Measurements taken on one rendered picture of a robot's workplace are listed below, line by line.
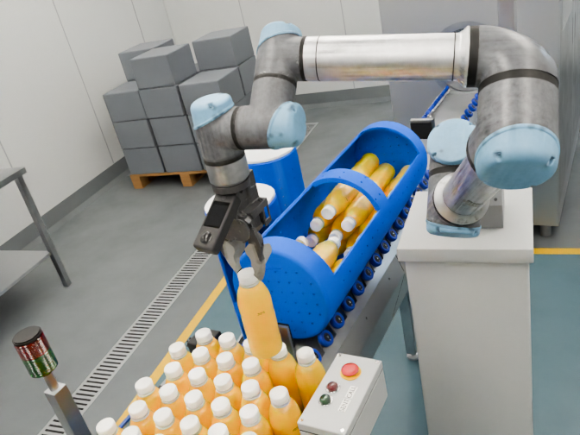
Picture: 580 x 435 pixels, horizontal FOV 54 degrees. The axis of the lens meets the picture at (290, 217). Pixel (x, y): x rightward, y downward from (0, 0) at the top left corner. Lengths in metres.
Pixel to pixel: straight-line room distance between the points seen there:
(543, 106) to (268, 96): 0.42
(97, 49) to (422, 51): 5.37
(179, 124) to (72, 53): 1.32
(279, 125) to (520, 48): 0.38
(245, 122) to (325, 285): 0.58
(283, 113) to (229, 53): 4.22
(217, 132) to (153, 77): 4.13
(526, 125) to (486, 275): 0.68
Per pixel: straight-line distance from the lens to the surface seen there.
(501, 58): 0.94
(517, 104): 0.90
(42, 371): 1.42
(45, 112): 5.54
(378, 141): 2.15
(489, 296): 1.54
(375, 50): 0.97
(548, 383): 2.76
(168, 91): 5.06
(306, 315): 1.48
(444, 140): 1.32
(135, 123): 5.37
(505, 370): 1.70
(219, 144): 0.99
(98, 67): 6.14
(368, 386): 1.19
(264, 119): 0.95
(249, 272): 1.13
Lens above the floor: 1.93
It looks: 27 degrees down
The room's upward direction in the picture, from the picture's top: 13 degrees counter-clockwise
